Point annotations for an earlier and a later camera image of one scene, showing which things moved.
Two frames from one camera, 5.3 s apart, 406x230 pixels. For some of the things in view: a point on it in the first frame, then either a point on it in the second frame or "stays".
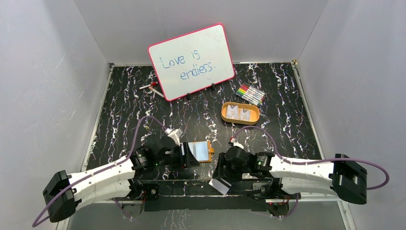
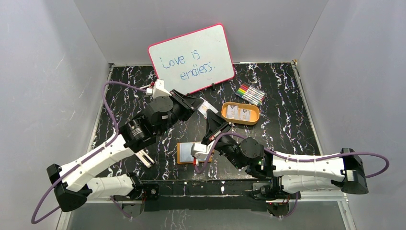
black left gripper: (183, 155) to (183, 103)
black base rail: (172, 196) stays
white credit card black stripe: (220, 185) to (205, 106)
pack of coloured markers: (251, 94) stays
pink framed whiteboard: (190, 62) stays
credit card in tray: (232, 111) stays
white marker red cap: (153, 84) stays
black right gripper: (219, 171) to (215, 126)
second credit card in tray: (245, 114) stays
